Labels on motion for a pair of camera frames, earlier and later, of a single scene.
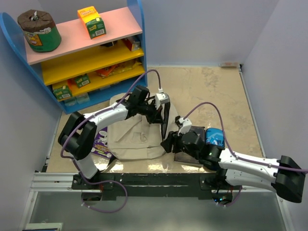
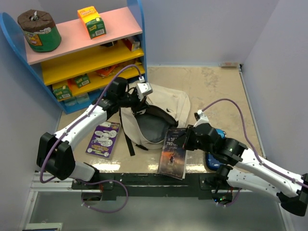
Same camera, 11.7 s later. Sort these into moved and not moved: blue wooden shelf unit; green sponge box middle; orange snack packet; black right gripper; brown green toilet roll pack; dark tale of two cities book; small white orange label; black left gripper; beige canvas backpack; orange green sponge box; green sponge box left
Moved: dark tale of two cities book; black left gripper; beige canvas backpack; black right gripper
Not moved: blue wooden shelf unit; small white orange label; orange snack packet; green sponge box middle; green sponge box left; orange green sponge box; brown green toilet roll pack
